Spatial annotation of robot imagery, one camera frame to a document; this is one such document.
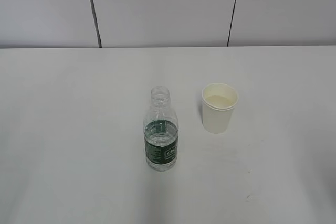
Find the clear green-label water bottle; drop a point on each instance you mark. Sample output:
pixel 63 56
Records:
pixel 161 131

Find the white paper cup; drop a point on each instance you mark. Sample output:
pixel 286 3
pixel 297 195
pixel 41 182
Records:
pixel 218 103

